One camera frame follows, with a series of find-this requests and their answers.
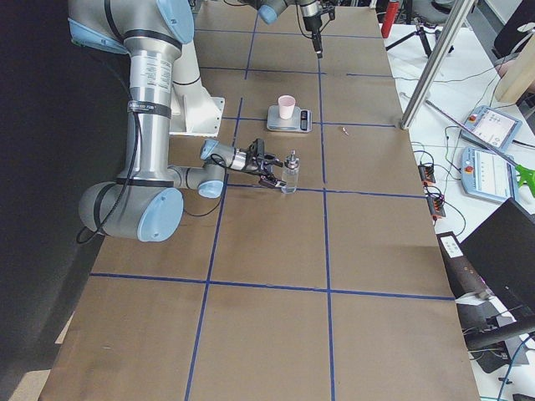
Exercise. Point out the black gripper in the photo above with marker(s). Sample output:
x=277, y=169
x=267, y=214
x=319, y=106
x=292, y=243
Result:
x=309, y=21
x=252, y=165

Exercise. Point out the clear glass sauce bottle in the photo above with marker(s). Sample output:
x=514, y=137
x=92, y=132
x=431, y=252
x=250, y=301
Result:
x=290, y=173

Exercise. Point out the pink paper cup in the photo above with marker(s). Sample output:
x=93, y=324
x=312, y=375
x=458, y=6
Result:
x=286, y=105

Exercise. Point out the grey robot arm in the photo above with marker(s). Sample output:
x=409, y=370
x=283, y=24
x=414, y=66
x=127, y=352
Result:
x=145, y=201
x=270, y=10

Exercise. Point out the white digital kitchen scale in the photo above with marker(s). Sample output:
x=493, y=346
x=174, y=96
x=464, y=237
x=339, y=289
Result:
x=299, y=122

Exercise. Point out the red bottle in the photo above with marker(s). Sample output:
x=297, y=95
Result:
x=389, y=18

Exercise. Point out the black tripod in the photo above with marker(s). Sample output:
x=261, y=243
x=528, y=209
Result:
x=422, y=34

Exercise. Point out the upper teach pendant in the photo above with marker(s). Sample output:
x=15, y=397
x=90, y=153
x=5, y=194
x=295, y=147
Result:
x=491, y=127

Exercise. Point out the teach pendant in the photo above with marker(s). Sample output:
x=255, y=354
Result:
x=487, y=176
x=491, y=127

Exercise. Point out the lower teach pendant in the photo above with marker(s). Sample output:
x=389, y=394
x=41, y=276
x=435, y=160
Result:
x=487, y=176

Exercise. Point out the black monitor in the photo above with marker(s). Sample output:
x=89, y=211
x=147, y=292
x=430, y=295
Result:
x=501, y=249

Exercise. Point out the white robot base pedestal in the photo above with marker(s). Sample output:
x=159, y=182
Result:
x=194, y=112

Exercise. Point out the aluminium frame post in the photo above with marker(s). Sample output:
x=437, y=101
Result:
x=456, y=18

